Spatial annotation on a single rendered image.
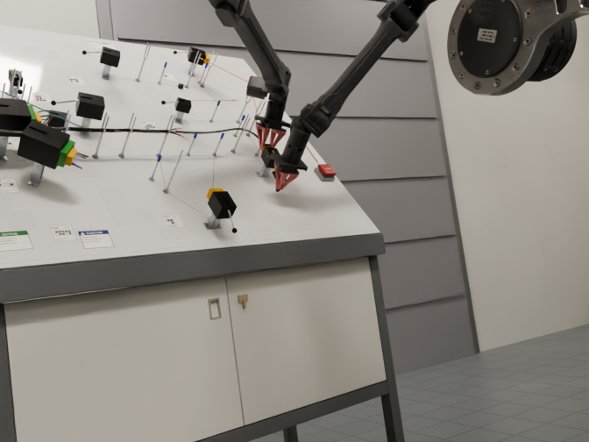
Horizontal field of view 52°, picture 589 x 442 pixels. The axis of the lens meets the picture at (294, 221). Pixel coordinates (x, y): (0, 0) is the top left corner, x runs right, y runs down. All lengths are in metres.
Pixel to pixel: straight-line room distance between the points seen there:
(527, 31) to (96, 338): 1.08
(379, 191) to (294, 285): 2.61
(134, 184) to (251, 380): 0.61
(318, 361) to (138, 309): 0.58
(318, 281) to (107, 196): 0.66
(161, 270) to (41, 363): 0.33
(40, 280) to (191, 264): 0.36
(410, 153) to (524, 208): 1.28
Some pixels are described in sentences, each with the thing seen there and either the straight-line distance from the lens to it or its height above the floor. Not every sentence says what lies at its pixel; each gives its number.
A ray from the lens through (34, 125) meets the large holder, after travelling 1.54.
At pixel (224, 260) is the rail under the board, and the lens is 1.59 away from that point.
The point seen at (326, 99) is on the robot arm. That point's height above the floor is 1.25.
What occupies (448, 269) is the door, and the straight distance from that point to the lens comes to 4.64.
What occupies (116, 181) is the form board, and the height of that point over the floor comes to 1.08.
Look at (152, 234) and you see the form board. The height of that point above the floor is 0.92.
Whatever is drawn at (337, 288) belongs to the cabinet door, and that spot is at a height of 0.71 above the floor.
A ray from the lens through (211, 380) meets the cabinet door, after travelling 1.61.
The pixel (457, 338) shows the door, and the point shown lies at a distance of 4.67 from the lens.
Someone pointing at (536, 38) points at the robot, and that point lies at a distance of 1.07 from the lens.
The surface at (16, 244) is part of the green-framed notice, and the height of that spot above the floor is 0.92.
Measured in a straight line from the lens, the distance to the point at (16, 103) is 1.60.
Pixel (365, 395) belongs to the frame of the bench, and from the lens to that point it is 1.95.
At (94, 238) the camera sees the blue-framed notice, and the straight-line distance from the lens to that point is 1.50.
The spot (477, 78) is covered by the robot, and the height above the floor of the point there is 1.07.
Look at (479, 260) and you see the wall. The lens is 4.94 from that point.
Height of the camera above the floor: 0.78
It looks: 5 degrees up
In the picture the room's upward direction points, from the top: 8 degrees counter-clockwise
